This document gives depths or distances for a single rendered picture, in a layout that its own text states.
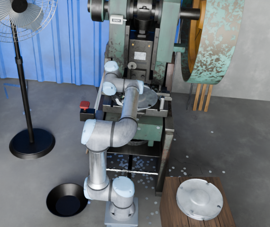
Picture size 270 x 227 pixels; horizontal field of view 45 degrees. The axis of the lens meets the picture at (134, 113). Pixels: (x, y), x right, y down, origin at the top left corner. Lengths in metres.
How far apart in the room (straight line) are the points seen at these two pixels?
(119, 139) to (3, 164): 1.61
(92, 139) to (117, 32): 0.76
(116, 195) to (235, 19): 1.06
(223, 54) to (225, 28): 0.14
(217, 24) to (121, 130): 0.70
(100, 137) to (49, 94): 2.20
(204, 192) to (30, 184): 1.32
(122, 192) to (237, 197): 1.26
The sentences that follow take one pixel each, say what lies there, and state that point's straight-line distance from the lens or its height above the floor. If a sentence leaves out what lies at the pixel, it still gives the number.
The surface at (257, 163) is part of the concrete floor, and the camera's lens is 3.10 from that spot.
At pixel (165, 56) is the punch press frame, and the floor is 1.10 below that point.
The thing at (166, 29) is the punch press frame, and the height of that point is 1.28.
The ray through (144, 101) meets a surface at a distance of 2.15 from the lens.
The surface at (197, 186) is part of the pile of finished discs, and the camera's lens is 2.21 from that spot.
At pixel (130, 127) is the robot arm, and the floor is 1.08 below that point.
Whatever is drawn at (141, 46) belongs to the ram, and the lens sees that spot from 2.05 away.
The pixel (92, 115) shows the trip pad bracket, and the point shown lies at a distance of 2.15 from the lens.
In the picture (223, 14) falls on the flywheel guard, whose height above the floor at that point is 1.48.
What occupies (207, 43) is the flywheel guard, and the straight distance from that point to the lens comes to 1.70.
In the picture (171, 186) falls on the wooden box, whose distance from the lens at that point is 2.22.
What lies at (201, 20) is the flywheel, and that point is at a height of 1.33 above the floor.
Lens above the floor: 2.03
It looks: 38 degrees down
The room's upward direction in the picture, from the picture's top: 5 degrees clockwise
